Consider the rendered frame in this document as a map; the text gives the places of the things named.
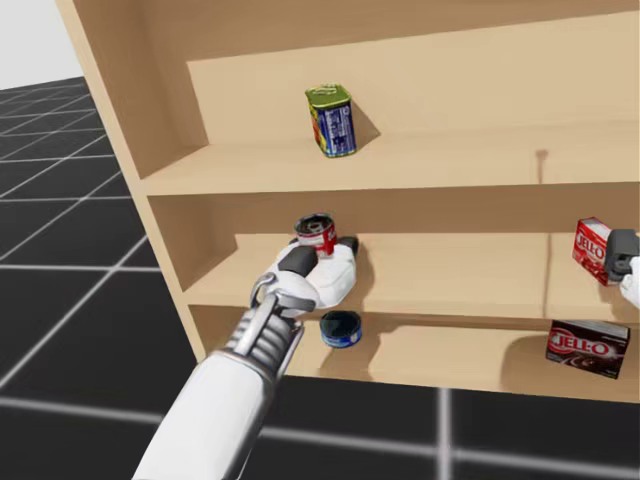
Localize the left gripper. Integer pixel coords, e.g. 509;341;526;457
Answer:
263;236;361;310

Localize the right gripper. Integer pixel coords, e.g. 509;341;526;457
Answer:
604;228;640;310

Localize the red and white can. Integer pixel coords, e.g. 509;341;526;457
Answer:
293;212;339;259

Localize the pale wooden shelf unit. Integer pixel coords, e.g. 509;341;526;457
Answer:
54;0;640;404

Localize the blue flat can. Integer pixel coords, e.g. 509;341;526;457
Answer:
319;309;363;349

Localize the green and blue rectangular can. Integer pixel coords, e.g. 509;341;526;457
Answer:
304;82;359;159

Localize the red and white carton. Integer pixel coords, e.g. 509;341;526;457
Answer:
571;216;624;287

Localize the dark brown carton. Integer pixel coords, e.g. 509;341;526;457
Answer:
545;319;631;380

